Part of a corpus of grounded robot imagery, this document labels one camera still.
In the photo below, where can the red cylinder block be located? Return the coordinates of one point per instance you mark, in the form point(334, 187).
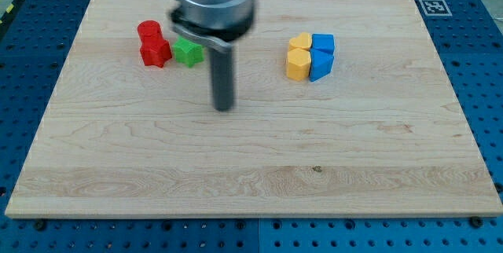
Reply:
point(149, 31)

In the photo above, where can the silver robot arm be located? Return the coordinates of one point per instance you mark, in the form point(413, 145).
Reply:
point(213, 23)

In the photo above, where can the blue triangular block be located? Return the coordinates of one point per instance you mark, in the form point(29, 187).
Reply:
point(321, 64)

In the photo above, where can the wooden board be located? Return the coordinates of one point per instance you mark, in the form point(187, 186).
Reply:
point(381, 136)

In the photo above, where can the white fiducial marker tag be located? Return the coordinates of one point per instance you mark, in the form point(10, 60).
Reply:
point(435, 8)

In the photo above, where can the blue cube block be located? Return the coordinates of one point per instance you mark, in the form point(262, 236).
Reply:
point(323, 42)

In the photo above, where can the yellow hexagon block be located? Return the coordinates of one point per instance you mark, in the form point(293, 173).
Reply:
point(298, 64)

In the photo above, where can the red star block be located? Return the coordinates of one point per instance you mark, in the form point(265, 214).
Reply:
point(155, 51)

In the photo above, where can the yellow heart block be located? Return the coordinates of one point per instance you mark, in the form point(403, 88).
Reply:
point(302, 41)

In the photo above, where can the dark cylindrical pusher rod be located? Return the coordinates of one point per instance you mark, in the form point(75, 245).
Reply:
point(222, 77)

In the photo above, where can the green star block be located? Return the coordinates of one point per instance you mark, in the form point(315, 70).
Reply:
point(187, 52)

